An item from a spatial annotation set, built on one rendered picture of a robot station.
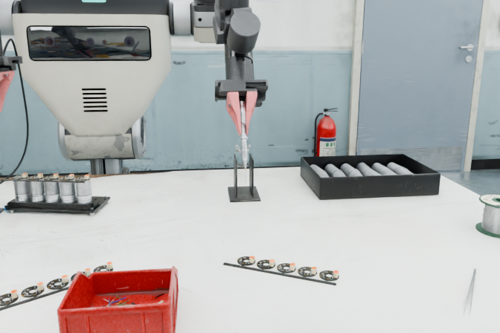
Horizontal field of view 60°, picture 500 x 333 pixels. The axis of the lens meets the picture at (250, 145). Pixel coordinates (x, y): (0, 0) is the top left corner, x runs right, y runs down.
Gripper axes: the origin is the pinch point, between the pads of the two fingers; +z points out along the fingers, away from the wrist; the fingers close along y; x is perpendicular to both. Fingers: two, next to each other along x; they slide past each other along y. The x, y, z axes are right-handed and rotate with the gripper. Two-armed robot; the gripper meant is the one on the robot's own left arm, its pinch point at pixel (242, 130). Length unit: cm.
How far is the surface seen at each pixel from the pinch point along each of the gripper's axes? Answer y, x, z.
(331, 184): 16.1, 1.6, 10.8
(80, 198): -28.6, -0.7, 12.4
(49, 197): -34.0, 0.1, 11.7
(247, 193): 0.7, 6.6, 10.5
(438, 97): 180, 221, -122
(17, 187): -39.5, 0.2, 9.8
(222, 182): -3.8, 14.1, 5.8
